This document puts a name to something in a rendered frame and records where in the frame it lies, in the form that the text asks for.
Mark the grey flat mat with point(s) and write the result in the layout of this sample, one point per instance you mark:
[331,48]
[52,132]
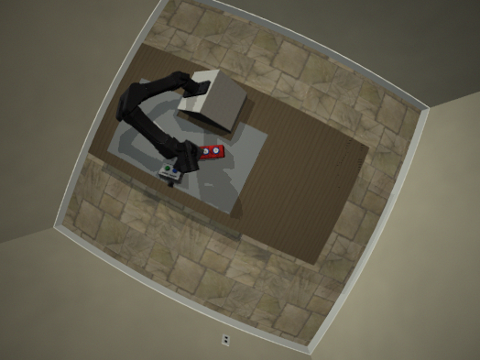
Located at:
[218,181]

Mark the red tube rack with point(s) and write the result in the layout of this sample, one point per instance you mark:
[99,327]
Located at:
[211,154]

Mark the grey control panel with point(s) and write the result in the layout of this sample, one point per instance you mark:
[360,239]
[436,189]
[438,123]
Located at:
[167,172]

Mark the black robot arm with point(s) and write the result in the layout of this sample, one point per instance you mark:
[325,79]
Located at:
[169,147]

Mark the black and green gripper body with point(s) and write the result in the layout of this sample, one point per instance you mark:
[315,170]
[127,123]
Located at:
[197,150]

